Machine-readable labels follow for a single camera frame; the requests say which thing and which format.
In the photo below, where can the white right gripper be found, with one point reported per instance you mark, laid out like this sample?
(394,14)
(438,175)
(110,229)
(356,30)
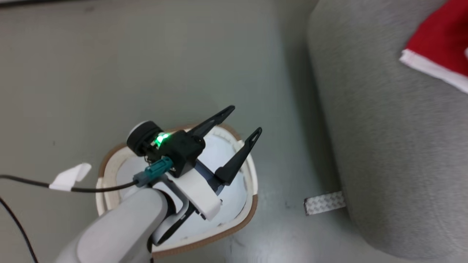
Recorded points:
(197,193)

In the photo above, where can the red and white clothing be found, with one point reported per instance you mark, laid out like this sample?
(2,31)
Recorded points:
(442,36)

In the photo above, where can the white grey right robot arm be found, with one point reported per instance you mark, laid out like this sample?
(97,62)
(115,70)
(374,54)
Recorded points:
(120,226)

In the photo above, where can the silver patterned strip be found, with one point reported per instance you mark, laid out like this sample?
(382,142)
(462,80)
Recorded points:
(323,202)

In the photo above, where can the white tape tag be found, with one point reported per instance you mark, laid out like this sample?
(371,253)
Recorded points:
(69,177)

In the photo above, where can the white laundry basket tan rim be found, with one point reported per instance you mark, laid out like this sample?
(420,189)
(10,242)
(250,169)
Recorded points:
(234,204)

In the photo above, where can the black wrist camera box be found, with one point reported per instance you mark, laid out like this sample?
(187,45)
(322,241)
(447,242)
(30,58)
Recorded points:
(182,149)

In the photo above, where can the grey fabric sofa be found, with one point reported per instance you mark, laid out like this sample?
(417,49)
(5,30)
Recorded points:
(384,128)

